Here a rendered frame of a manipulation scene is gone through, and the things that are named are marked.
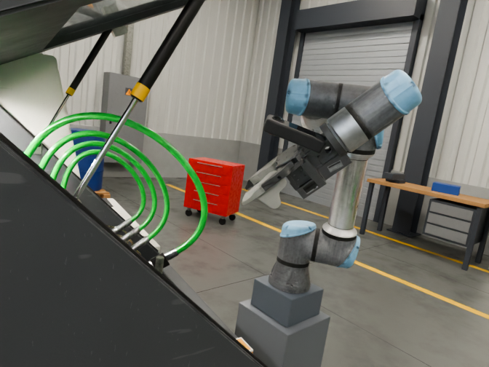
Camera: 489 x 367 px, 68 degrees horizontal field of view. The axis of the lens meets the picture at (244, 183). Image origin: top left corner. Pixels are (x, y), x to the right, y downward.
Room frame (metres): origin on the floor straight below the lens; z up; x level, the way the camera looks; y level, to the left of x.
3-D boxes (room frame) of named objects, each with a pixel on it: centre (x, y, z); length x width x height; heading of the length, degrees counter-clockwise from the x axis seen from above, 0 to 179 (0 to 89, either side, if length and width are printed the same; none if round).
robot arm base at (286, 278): (1.24, -0.21, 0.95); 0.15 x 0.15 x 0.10
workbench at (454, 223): (5.24, -2.68, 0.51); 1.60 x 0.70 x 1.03; 44
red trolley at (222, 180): (5.24, 0.44, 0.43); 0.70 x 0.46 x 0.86; 69
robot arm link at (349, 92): (0.76, -0.23, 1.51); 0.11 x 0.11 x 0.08; 78
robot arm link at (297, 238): (1.23, -0.22, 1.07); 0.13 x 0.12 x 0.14; 78
